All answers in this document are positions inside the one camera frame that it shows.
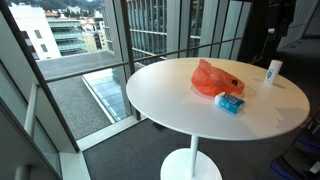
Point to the blue and white box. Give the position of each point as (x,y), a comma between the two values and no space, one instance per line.
(228,102)

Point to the round white table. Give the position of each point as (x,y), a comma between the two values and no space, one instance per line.
(163,93)

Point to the white bottle blue label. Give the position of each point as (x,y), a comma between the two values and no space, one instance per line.
(273,71)

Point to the orange plastic bag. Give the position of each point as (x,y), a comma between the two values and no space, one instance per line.
(211,81)

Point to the grey window handrail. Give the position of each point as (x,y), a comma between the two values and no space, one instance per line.
(71,75)

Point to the black equipment cart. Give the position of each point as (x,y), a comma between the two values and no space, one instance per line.
(301,160)

